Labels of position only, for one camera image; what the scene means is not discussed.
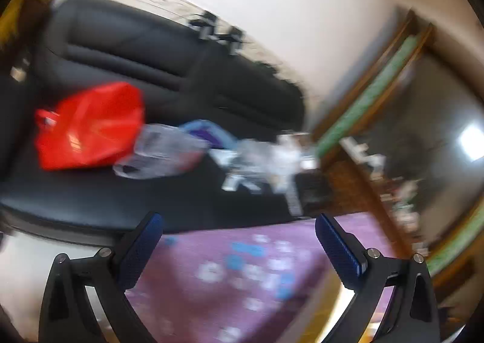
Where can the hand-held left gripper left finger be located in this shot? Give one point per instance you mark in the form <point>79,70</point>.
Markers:
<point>140,252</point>

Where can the red plastic bag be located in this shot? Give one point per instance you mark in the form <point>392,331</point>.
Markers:
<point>90,127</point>

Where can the dark box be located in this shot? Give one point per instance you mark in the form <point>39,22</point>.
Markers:
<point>314,189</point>

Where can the wooden mirror cabinet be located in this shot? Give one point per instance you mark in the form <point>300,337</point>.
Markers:
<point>378,74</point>

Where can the black charger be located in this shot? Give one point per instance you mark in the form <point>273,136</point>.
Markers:
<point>206,23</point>
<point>232,36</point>

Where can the clear plastic bag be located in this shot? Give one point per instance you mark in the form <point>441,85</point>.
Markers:
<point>162,150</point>

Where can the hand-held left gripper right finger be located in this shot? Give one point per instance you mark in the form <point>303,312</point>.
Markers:
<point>340,248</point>

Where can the purple floral tablecloth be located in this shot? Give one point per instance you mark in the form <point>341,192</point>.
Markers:
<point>245,290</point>

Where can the pile of clear plastic wrappers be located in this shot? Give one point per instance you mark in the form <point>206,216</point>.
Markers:
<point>264,161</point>

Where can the clutter of small shelf items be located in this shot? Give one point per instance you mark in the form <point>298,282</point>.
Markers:
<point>397,199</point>

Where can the black leather sofa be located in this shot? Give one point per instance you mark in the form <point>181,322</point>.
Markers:
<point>132,51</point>

